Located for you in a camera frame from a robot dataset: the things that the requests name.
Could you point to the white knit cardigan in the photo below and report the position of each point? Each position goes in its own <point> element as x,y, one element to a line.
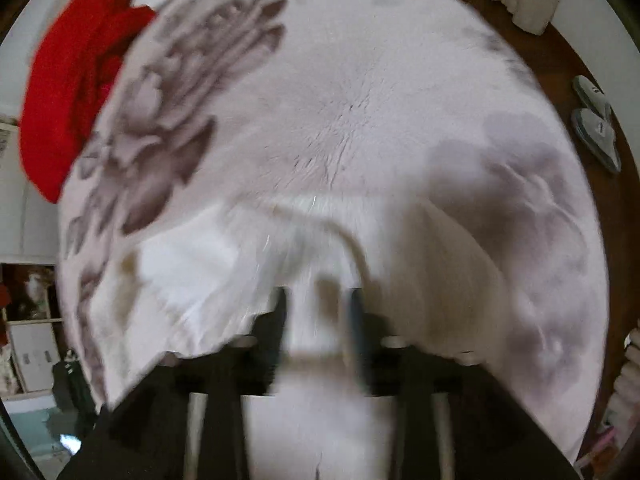
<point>203,282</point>

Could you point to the floral purple bed blanket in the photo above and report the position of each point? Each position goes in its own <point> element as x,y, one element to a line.
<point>227,100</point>

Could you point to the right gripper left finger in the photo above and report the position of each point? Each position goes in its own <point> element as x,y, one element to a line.
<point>184,419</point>

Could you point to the dark green garment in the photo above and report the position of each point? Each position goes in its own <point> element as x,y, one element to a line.
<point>71,390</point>

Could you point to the grey slipper far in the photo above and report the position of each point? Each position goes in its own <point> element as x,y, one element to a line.
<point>592,97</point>

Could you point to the red quilt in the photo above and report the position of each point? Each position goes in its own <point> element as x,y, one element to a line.
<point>72,74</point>

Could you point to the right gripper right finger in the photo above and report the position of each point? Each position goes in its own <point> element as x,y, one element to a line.
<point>451,420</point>

